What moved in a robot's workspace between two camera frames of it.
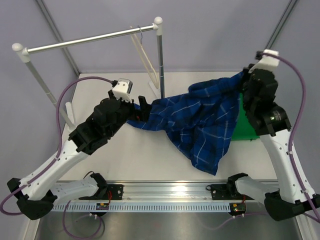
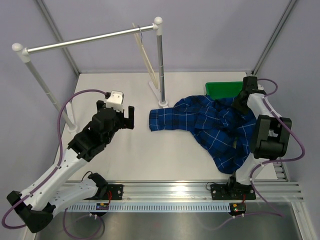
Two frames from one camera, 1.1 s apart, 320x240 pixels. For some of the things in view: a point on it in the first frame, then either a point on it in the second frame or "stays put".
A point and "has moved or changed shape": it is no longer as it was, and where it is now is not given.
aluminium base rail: [171, 191] stays put
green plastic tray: [243, 129] → [223, 89]
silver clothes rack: [23, 54] stays put
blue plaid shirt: [201, 118] has moved or changed shape
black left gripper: [141, 115] → [126, 123]
